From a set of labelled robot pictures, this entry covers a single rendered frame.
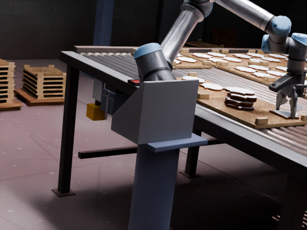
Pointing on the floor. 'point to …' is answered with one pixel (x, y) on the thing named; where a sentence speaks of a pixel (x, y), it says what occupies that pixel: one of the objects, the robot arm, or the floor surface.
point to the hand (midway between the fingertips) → (283, 114)
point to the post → (103, 24)
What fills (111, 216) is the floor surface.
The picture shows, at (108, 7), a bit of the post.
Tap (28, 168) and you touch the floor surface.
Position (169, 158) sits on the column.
